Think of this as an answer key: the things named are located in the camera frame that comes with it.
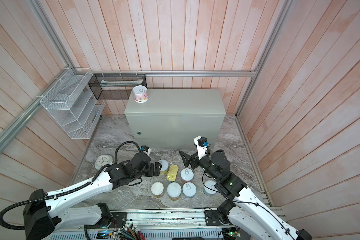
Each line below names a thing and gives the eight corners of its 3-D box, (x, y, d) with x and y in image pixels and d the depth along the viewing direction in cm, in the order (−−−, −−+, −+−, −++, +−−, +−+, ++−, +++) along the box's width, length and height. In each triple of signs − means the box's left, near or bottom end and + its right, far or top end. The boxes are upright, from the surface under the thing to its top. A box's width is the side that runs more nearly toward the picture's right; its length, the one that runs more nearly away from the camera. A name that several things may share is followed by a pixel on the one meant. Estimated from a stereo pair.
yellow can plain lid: (152, 197, 82) (150, 193, 76) (153, 186, 86) (151, 181, 80) (163, 197, 82) (162, 193, 76) (164, 186, 86) (163, 181, 80)
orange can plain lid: (167, 200, 81) (166, 196, 75) (167, 187, 86) (167, 182, 80) (181, 200, 81) (181, 196, 75) (181, 187, 86) (181, 182, 80)
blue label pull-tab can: (182, 198, 82) (182, 195, 77) (182, 185, 87) (182, 181, 82) (196, 198, 82) (197, 195, 77) (195, 185, 87) (196, 181, 82)
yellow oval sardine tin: (166, 181, 88) (166, 178, 84) (170, 167, 94) (170, 163, 90) (175, 183, 87) (175, 180, 83) (178, 168, 93) (178, 165, 89)
